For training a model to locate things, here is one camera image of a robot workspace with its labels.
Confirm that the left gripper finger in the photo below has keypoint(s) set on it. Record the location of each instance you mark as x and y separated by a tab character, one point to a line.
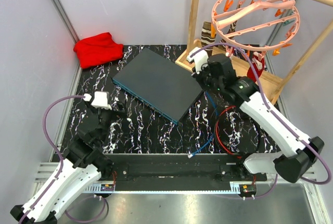
121	105
122	114

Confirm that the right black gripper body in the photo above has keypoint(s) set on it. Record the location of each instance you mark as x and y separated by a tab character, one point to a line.
205	81

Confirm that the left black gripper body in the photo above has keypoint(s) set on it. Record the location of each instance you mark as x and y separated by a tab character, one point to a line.
106	117

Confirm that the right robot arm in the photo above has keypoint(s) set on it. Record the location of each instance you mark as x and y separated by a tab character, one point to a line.
298	152

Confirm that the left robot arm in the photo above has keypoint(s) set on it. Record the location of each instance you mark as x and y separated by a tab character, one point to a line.
65	166

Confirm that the brown striped sock front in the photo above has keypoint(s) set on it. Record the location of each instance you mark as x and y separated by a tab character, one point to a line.
208	34

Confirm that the brown striped sock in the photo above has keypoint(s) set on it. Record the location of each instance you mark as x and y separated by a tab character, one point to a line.
208	34
232	29

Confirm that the red sock right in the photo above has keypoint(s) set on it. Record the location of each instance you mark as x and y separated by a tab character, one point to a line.
258	62

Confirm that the brown striped sock back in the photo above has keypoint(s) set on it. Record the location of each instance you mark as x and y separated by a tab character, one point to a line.
232	29

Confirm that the red folded cloth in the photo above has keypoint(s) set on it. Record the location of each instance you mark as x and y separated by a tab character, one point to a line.
97	50

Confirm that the pink round clip hanger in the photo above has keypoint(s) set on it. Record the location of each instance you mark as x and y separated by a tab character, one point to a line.
253	18

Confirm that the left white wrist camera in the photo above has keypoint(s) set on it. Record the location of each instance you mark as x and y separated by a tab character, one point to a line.
101	100

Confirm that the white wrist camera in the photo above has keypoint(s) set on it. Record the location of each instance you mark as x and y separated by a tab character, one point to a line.
199	60
101	100

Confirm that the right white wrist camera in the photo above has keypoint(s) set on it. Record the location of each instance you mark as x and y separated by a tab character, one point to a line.
199	60

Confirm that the dark blue network switch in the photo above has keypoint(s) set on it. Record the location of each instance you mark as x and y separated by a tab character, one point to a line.
161	84

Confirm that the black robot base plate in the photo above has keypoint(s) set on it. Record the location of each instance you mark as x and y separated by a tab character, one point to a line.
171	173

